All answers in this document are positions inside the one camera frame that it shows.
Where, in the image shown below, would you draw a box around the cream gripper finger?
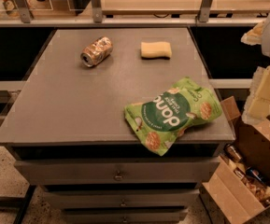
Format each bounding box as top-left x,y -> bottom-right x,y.
241,21 -> 264,46
242,65 -> 270,125

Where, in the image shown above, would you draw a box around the green rice chip bag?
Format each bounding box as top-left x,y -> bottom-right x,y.
124,77 -> 222,156

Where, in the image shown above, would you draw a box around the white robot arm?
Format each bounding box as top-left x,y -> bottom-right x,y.
241,13 -> 270,125

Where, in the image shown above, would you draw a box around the yellow sponge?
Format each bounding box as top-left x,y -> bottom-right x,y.
141,42 -> 172,59

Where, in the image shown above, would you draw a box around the brown can in box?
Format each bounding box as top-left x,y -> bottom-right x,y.
224,144 -> 243,162

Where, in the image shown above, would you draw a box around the blue soda can in box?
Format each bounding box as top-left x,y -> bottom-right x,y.
246,167 -> 266,184

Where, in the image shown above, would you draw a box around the open cardboard box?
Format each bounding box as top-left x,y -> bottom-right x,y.
204,97 -> 270,224

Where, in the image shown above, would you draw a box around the snack packets in box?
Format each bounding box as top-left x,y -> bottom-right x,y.
234,168 -> 270,207

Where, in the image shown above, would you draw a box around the crushed golden soda can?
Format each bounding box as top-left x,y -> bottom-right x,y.
80,36 -> 113,67

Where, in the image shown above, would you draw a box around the top drawer knob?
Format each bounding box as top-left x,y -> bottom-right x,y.
113,171 -> 123,182

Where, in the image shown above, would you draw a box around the grey drawer cabinet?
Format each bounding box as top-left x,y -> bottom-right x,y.
0,28 -> 234,224

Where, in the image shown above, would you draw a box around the metal shelf rail frame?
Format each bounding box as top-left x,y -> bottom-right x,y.
0,0 -> 270,28

